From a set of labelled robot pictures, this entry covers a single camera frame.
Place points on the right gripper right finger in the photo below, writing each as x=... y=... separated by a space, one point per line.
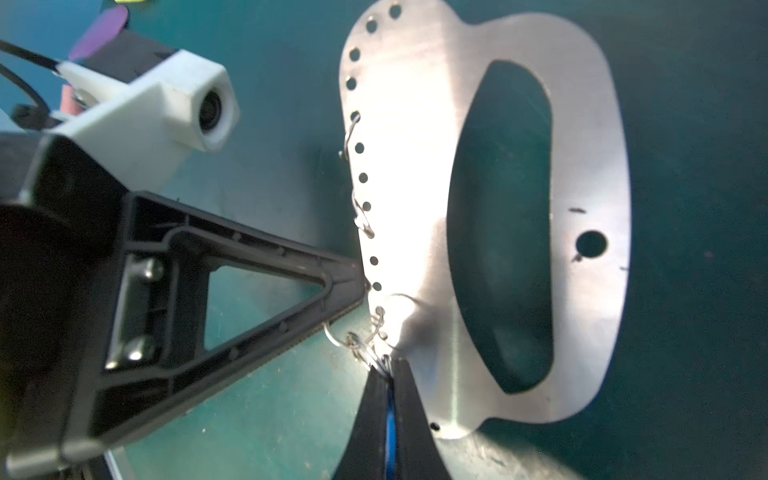
x=416 y=454

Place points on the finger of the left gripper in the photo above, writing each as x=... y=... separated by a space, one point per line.
x=190 y=303

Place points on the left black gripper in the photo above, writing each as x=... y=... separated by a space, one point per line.
x=60 y=214

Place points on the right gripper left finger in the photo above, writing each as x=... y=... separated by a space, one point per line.
x=366 y=452

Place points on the silver metal keyring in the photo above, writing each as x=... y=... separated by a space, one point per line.
x=362 y=348

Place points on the plate keyring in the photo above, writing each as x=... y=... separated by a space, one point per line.
x=377 y=321
x=344 y=152
x=360 y=219

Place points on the purple toy spatula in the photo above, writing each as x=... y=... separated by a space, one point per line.
x=104 y=29

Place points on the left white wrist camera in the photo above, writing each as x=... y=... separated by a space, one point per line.
x=148 y=106

